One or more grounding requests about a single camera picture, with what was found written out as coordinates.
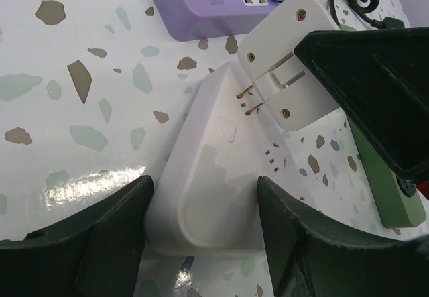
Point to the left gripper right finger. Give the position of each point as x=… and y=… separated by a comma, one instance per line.
x=311, y=254

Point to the white triangular power strip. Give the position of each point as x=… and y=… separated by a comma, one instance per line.
x=206, y=199

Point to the green power strip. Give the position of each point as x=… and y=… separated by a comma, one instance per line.
x=380, y=201

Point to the purple power strip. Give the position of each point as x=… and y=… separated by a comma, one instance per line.
x=187, y=20

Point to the white plug adapter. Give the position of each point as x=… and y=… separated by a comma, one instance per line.
x=291, y=93

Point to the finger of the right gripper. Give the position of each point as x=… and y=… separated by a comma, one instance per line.
x=380, y=80

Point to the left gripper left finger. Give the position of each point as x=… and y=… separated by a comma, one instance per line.
x=95, y=252

